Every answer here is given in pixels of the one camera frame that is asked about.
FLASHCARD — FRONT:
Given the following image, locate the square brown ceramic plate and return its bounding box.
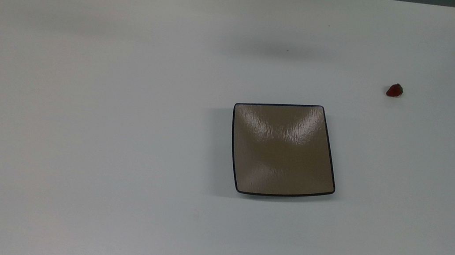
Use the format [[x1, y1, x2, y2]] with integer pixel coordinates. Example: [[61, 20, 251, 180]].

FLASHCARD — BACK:
[[222, 94, 347, 206]]

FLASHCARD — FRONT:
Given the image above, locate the red strawberry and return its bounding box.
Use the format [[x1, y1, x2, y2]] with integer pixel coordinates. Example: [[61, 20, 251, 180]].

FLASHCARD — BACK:
[[385, 82, 404, 99]]

